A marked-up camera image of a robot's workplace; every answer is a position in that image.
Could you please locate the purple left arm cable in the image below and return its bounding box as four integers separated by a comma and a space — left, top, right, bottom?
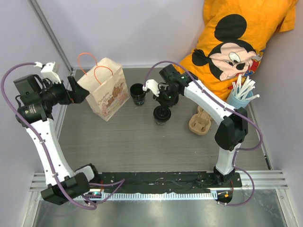
0, 62, 125, 210

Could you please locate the orange Mickey Mouse pillow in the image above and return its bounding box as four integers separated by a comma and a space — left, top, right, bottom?
175, 0, 297, 101

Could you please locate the blue straw holder cup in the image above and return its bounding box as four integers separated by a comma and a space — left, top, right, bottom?
226, 92, 251, 109

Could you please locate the black coffee cup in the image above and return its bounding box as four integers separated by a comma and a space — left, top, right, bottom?
130, 83, 146, 106

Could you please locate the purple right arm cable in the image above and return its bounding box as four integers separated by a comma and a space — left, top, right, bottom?
143, 61, 264, 207

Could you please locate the aluminium corner frame post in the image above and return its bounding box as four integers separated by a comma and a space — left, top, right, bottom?
27, 0, 73, 73

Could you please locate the translucent single black cup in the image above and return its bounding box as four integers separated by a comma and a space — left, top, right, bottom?
155, 119, 168, 126

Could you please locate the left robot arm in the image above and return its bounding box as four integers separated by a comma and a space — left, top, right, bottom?
14, 74, 101, 205

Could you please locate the white slotted cable duct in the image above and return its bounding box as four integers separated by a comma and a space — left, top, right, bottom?
85, 191, 217, 201

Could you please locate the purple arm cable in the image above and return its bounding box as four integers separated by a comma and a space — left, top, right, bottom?
0, 62, 125, 210
143, 61, 264, 207

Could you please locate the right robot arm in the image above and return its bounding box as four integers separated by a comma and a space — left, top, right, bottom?
143, 64, 248, 187

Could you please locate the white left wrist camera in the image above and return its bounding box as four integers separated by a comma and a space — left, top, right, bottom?
41, 62, 62, 84

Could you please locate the printed paper takeout bag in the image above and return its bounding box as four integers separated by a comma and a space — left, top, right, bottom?
77, 52, 130, 122

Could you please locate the white wrapped straws bundle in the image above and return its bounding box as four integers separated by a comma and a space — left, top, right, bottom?
232, 75, 260, 101

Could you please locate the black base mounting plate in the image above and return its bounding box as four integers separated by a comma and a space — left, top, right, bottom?
91, 171, 242, 194

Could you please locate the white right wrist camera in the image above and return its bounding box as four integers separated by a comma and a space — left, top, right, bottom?
143, 79, 160, 97

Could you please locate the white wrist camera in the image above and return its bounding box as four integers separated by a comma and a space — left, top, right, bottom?
143, 79, 160, 97
41, 62, 62, 84

